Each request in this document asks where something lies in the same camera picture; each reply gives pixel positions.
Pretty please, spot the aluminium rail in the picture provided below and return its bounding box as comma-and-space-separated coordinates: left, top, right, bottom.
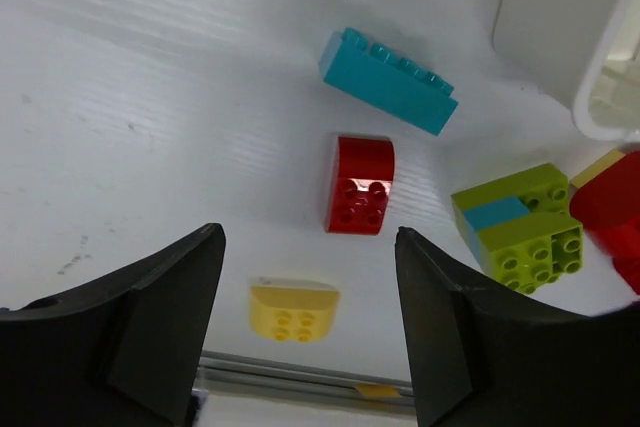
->
194, 351, 414, 415

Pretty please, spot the small red lego brick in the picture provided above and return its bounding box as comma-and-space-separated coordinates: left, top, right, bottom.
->
325, 135, 395, 236

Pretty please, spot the yellow lego brick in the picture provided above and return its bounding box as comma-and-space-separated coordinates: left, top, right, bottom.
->
249, 277, 341, 343

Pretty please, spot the teal long lego brick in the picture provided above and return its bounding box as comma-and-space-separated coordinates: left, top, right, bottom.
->
319, 27, 458, 136

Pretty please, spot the green and teal lego stack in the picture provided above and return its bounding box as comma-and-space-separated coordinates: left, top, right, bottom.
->
451, 163, 584, 295

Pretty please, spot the wide white divided tray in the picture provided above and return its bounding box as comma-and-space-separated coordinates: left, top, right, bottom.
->
493, 0, 639, 142

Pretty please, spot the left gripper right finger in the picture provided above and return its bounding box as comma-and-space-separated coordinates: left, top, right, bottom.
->
395, 228, 639, 427

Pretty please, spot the red lego cluster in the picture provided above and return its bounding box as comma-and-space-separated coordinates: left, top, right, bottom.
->
569, 149, 639, 293

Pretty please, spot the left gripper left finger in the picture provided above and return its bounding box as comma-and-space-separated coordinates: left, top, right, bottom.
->
1, 223, 226, 426

